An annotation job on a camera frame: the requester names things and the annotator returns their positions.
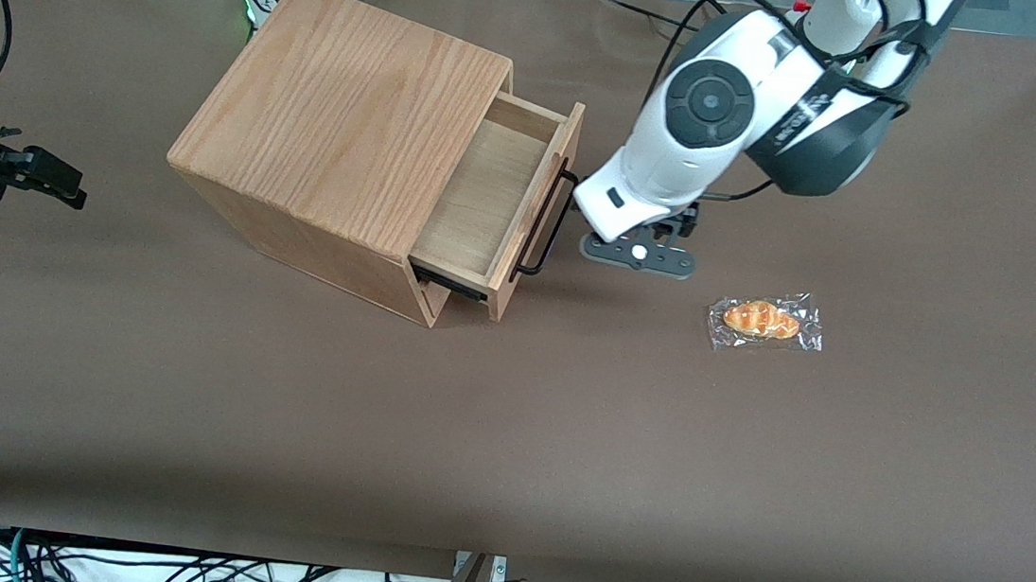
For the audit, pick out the brown table cover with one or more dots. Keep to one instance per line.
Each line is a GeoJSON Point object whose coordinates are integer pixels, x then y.
{"type": "Point", "coordinates": [505, 423]}

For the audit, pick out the wooden drawer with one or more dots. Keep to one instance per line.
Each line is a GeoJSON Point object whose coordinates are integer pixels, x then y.
{"type": "Point", "coordinates": [489, 193]}

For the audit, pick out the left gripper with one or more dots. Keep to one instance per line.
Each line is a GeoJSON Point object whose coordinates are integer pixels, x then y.
{"type": "Point", "coordinates": [686, 222]}

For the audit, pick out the wooden drawer cabinet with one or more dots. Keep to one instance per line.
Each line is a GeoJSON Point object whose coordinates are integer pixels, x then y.
{"type": "Point", "coordinates": [335, 121]}

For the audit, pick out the bread roll in clear wrapper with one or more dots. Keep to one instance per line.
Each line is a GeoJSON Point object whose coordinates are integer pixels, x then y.
{"type": "Point", "coordinates": [760, 319]}

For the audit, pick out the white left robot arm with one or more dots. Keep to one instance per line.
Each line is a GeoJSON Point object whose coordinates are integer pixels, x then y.
{"type": "Point", "coordinates": [707, 100]}

